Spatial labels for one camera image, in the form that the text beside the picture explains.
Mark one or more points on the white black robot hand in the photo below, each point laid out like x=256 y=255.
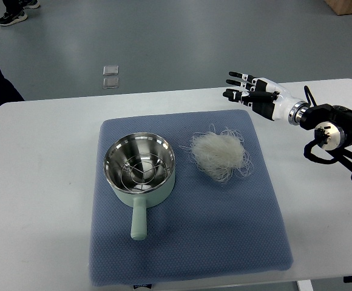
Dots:
x=265 y=98

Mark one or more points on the white vermicelli bundle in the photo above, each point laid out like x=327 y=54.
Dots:
x=219 y=154

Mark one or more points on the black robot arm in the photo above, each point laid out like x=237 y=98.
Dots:
x=332 y=126

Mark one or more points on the mint green steel pot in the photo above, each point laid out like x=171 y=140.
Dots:
x=141 y=143

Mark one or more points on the wooden box corner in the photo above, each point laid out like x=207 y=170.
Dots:
x=340 y=7

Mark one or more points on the blue quilted mat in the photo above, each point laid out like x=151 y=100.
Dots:
x=204 y=228

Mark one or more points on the upper floor socket plate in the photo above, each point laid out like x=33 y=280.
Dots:
x=109 y=70

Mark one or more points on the black sneaker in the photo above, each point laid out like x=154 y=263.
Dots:
x=12 y=18

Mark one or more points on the round wire steaming rack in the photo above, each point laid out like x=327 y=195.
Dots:
x=143 y=172

